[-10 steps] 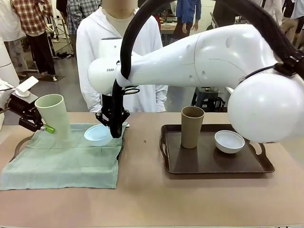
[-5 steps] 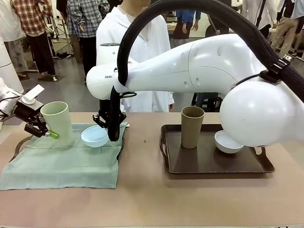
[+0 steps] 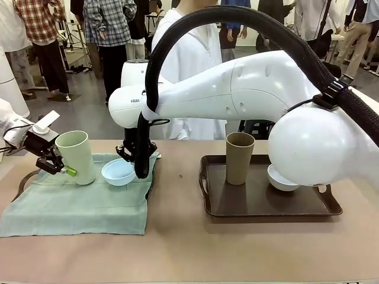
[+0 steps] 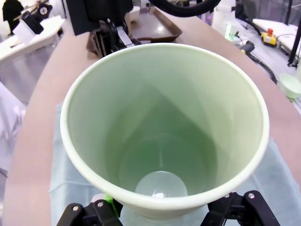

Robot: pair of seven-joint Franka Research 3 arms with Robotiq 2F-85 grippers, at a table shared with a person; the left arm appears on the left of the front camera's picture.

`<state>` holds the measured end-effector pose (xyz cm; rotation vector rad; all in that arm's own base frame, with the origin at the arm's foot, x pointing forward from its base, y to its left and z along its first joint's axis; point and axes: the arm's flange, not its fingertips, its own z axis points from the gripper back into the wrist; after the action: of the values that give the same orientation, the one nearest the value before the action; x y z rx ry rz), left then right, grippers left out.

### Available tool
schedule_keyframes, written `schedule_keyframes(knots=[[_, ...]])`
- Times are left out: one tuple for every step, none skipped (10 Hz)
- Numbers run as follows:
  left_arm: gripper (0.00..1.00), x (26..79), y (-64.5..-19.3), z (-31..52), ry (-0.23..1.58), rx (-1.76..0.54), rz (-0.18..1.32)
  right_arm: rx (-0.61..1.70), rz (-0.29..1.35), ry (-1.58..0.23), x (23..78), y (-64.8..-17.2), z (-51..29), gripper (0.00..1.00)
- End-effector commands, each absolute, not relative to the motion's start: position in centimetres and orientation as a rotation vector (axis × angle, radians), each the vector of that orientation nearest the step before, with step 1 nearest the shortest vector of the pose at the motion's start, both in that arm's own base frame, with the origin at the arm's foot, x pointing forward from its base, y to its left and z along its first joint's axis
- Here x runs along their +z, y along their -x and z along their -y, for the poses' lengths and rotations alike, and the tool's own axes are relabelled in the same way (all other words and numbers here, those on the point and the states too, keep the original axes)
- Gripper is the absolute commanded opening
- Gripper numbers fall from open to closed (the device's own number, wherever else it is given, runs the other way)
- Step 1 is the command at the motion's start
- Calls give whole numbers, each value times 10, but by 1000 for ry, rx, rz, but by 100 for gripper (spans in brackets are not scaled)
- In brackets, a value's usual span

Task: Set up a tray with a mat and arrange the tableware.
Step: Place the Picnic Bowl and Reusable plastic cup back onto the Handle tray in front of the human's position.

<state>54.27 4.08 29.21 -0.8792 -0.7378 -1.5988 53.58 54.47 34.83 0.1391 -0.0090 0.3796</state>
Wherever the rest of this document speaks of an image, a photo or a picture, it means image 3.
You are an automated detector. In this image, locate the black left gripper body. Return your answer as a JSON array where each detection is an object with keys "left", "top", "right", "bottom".
[{"left": 23, "top": 129, "right": 60, "bottom": 158}]

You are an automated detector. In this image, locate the person in white coat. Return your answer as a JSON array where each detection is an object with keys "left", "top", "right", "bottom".
[{"left": 0, "top": 0, "right": 33, "bottom": 92}]

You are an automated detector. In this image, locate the dark plastic tray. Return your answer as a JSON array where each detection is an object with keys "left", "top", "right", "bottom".
[{"left": 18, "top": 153, "right": 159, "bottom": 202}]

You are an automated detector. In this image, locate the seated person in grey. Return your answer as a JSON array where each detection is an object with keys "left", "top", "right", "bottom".
[{"left": 147, "top": 0, "right": 168, "bottom": 27}]

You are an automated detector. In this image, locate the black chair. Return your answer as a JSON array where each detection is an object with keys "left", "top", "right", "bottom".
[{"left": 229, "top": 120, "right": 275, "bottom": 140}]

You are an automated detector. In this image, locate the white bowl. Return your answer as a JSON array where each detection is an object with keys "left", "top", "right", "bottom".
[{"left": 267, "top": 163, "right": 300, "bottom": 192}]

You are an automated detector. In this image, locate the brown plastic tray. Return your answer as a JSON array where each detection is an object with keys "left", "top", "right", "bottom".
[{"left": 198, "top": 154, "right": 343, "bottom": 218}]

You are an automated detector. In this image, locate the green cloth mat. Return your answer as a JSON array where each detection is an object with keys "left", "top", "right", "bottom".
[{"left": 0, "top": 153, "right": 162, "bottom": 237}]

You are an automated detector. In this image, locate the person in khaki trousers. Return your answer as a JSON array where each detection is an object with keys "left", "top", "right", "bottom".
[{"left": 336, "top": 0, "right": 375, "bottom": 79}]

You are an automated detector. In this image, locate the person in white trousers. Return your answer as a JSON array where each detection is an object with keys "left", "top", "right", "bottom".
[{"left": 126, "top": 0, "right": 152, "bottom": 62}]

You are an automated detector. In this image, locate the tall pale green cup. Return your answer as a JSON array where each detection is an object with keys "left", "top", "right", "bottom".
[{"left": 54, "top": 130, "right": 96, "bottom": 186}]

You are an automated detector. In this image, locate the black braided cable sleeve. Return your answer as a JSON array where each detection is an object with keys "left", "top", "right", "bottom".
[{"left": 134, "top": 5, "right": 379, "bottom": 180}]

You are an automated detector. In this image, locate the person in red plaid shirt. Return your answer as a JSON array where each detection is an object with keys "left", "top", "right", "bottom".
[{"left": 14, "top": 0, "right": 70, "bottom": 103}]

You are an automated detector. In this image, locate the tall tan cup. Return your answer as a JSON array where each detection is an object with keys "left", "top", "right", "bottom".
[{"left": 226, "top": 132, "right": 256, "bottom": 186}]

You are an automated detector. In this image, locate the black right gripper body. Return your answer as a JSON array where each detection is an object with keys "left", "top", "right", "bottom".
[{"left": 123, "top": 127, "right": 140, "bottom": 149}]

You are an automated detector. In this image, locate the person in blue plaid shirt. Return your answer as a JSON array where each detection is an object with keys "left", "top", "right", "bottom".
[{"left": 82, "top": 0, "right": 133, "bottom": 104}]

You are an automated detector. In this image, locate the person in white hooded jacket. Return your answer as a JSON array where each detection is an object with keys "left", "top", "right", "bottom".
[{"left": 150, "top": 0, "right": 229, "bottom": 140}]

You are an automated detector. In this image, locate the light blue bowl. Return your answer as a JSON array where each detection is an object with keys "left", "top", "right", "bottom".
[{"left": 101, "top": 158, "right": 137, "bottom": 186}]

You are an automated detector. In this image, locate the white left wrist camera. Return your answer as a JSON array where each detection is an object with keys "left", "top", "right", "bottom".
[{"left": 31, "top": 111, "right": 61, "bottom": 135}]

